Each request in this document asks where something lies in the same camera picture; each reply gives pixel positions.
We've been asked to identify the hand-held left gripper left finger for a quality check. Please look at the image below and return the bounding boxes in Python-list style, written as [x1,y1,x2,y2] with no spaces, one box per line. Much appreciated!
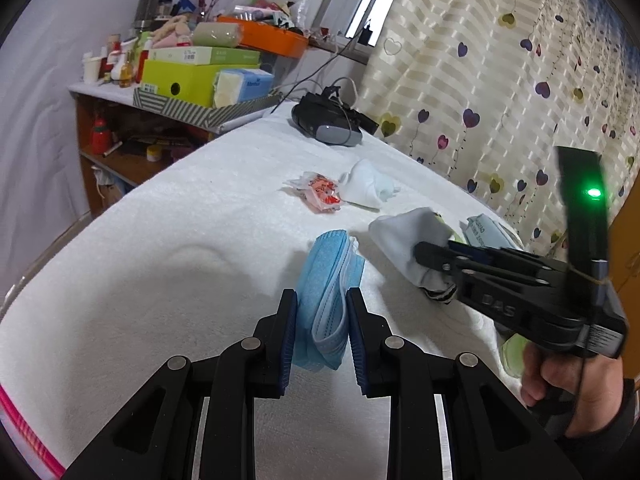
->
[60,287,299,480]

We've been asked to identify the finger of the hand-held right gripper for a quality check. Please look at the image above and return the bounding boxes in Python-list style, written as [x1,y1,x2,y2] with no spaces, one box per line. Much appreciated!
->
[446,239,570,274]
[411,241,502,287]

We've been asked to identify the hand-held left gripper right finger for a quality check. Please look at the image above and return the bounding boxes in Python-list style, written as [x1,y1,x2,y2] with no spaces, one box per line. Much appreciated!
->
[346,287,583,480]

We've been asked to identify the pale blue cloth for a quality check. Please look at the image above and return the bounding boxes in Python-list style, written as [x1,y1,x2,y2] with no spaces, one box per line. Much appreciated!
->
[369,207,457,291]

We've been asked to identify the blue face mask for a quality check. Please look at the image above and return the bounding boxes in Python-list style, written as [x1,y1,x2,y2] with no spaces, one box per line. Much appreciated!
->
[291,229,366,372]

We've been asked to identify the white baby socks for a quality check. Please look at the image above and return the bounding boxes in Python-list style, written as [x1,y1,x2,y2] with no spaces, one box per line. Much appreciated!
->
[339,158,402,210]

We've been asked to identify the red white plastic packet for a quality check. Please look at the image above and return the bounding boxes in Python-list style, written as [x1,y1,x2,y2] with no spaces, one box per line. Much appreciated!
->
[284,171,346,214]

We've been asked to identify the person's right forearm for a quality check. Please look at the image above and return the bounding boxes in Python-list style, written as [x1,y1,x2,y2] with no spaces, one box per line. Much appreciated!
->
[547,377,640,480]

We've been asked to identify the person's right hand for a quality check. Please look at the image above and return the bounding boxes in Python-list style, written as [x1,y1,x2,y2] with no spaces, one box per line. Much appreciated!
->
[520,342,626,438]

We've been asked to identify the pale blue wet wipes pack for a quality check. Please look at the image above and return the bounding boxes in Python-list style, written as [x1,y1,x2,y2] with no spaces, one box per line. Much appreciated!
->
[461,214,523,252]

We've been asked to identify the green glass jar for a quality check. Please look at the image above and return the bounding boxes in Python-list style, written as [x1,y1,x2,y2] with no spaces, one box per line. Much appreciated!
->
[500,334,527,378]

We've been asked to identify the wooden wardrobe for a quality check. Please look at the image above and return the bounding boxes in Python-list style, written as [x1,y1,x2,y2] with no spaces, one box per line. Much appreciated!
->
[610,200,640,291]

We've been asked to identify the cream heart print curtain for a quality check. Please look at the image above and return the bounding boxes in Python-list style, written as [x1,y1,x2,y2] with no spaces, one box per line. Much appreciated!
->
[357,0,640,256]

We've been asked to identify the black grey headset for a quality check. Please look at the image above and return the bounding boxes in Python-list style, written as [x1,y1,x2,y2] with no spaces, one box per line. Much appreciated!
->
[291,86,379,147]

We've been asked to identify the wooden shelf cabinet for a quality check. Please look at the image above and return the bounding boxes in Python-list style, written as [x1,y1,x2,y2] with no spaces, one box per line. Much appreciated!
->
[70,85,231,218]

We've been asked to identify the blue tissue pack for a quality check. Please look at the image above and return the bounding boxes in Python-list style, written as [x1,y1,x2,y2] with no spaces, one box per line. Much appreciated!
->
[214,67,275,108]

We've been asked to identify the grey striped tray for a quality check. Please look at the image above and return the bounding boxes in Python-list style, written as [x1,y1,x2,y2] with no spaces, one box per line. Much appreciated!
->
[132,86,286,128]

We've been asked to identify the window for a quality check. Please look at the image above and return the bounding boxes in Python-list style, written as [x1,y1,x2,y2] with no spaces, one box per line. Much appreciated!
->
[320,0,403,63]

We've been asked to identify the orange tray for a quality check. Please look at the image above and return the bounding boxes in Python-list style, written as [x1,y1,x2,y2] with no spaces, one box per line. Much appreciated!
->
[216,15,310,58]

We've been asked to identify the red bottle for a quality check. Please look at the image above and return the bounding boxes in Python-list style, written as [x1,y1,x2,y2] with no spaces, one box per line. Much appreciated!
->
[91,116,113,157]

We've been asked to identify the lime green storage box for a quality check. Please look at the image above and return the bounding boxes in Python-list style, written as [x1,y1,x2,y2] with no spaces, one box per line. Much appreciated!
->
[141,59,223,108]

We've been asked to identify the flat green white box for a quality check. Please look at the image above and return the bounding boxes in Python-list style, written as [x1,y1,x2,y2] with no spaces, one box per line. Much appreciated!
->
[150,46,262,67]

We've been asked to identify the beige fabric roll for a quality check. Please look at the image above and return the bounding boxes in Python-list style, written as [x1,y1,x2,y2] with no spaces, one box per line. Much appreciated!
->
[192,22,244,50]

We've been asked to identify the pink plush toy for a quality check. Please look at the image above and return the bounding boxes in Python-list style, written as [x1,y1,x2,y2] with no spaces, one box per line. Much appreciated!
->
[150,15,196,48]

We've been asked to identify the white paper cup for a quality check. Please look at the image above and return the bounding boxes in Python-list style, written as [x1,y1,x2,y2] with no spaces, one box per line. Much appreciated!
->
[82,51,108,84]

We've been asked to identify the glass jar black lid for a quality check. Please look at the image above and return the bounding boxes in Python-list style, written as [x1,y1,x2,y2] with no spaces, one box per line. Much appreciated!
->
[132,0,166,31]

